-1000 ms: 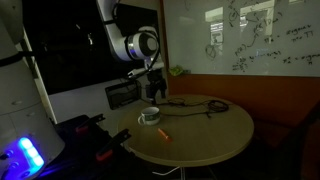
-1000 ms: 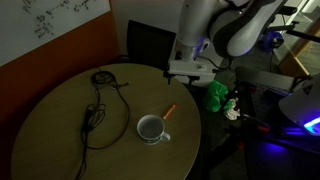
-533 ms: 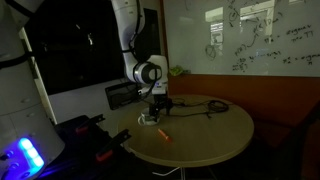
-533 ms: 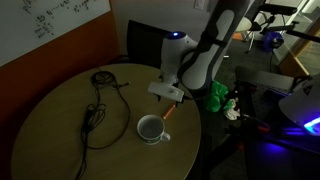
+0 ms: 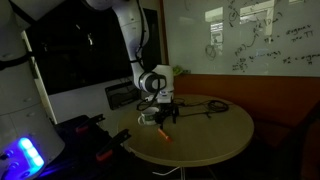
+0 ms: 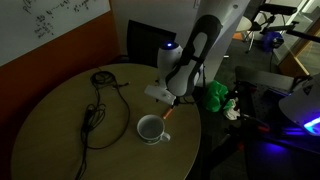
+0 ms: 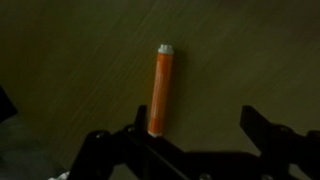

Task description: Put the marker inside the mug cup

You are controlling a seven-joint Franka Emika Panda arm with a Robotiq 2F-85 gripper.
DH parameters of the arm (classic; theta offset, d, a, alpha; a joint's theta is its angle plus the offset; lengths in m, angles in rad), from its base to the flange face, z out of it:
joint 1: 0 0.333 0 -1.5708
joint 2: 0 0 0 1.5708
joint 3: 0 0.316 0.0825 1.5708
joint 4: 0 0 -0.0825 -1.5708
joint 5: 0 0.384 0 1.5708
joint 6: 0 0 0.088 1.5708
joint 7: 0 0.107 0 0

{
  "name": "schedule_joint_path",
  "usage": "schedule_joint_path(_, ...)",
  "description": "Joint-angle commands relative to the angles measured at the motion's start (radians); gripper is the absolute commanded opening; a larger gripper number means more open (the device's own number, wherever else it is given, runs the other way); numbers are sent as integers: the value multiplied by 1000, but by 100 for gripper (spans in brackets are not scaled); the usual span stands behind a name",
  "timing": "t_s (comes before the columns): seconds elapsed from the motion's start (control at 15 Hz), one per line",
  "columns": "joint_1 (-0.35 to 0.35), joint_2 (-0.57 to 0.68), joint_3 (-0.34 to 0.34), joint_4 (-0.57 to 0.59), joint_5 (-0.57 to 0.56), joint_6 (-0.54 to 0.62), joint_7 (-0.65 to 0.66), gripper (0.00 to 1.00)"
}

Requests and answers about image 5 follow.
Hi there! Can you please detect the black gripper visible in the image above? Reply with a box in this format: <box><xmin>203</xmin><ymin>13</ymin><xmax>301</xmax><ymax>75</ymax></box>
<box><xmin>156</xmin><ymin>101</ymin><xmax>180</xmax><ymax>130</ymax></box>

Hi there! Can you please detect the orange marker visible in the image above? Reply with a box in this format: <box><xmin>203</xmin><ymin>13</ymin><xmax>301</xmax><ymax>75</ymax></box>
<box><xmin>157</xmin><ymin>127</ymin><xmax>174</xmax><ymax>144</ymax></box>

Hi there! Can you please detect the white mug cup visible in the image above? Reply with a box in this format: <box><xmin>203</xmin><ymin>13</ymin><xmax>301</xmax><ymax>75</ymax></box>
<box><xmin>137</xmin><ymin>106</ymin><xmax>161</xmax><ymax>127</ymax></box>

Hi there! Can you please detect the small green item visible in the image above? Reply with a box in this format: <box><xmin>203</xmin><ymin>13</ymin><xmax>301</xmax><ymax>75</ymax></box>
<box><xmin>172</xmin><ymin>64</ymin><xmax>184</xmax><ymax>77</ymax></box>

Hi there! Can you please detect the black robot mounting cart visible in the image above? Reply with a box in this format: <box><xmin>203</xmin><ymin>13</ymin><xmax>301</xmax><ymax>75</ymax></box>
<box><xmin>34</xmin><ymin>114</ymin><xmax>134</xmax><ymax>180</ymax></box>

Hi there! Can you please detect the black monitor screen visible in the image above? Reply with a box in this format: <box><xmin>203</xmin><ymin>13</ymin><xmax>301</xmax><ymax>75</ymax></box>
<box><xmin>25</xmin><ymin>0</ymin><xmax>162</xmax><ymax>96</ymax></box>

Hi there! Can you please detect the whiteboard with writing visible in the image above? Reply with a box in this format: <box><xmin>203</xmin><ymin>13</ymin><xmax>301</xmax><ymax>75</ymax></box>
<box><xmin>162</xmin><ymin>0</ymin><xmax>320</xmax><ymax>79</ymax></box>

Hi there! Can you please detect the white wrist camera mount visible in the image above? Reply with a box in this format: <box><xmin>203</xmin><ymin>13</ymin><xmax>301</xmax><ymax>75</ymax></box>
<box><xmin>156</xmin><ymin>89</ymin><xmax>175</xmax><ymax>104</ymax></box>

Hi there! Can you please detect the black tangled cable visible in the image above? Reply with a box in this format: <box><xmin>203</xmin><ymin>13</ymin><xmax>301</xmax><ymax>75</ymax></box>
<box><xmin>173</xmin><ymin>97</ymin><xmax>231</xmax><ymax>120</ymax></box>

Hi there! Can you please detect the white floor cable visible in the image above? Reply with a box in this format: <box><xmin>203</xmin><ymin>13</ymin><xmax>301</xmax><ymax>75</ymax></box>
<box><xmin>152</xmin><ymin>165</ymin><xmax>182</xmax><ymax>177</ymax></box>

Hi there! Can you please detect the black clamp with red handle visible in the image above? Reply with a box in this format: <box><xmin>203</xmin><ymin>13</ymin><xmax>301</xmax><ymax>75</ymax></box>
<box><xmin>95</xmin><ymin>128</ymin><xmax>132</xmax><ymax>163</ymax></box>
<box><xmin>75</xmin><ymin>113</ymin><xmax>106</xmax><ymax>135</ymax></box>

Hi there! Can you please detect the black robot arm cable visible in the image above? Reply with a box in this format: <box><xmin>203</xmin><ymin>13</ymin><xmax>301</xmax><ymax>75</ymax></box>
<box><xmin>134</xmin><ymin>0</ymin><xmax>168</xmax><ymax>112</ymax></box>

